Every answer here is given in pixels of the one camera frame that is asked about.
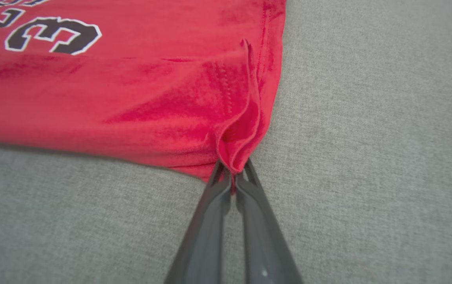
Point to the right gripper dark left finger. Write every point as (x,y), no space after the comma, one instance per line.
(206,236)

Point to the red and white garment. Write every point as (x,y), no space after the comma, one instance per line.
(131,90)

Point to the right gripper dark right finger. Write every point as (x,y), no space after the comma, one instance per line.
(263,244)

